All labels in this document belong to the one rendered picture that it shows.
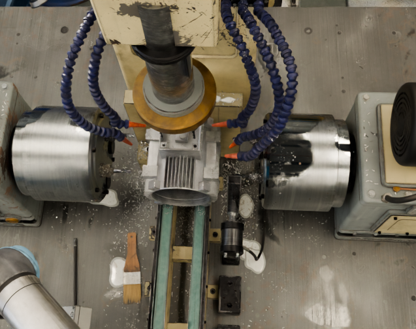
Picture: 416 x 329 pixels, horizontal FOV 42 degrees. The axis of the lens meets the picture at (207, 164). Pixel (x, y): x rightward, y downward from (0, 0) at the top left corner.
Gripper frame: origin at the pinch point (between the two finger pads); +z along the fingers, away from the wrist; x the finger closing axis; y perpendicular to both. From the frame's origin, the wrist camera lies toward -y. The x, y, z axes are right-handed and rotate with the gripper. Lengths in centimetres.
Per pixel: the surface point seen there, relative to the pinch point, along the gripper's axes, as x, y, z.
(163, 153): -19.5, 40.5, 14.1
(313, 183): -49, 34, 36
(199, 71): -41, 50, 2
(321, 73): -35, 83, 67
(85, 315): -3.4, 1.5, 9.1
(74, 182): -2.1, 32.3, 1.9
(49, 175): 1.8, 33.4, -2.7
